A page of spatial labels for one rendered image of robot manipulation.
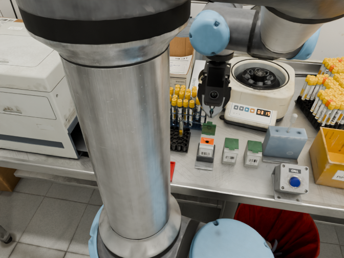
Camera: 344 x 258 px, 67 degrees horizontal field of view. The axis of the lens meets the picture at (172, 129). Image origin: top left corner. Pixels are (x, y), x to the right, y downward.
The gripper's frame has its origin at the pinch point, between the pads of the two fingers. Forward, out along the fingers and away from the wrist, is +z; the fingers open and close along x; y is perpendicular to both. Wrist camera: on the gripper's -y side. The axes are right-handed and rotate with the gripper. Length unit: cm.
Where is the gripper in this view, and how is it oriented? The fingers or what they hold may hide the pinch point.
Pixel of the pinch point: (211, 115)
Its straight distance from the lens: 77.8
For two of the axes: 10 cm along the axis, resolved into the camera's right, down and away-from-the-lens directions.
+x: -9.8, -1.4, 1.6
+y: 2.2, -6.9, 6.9
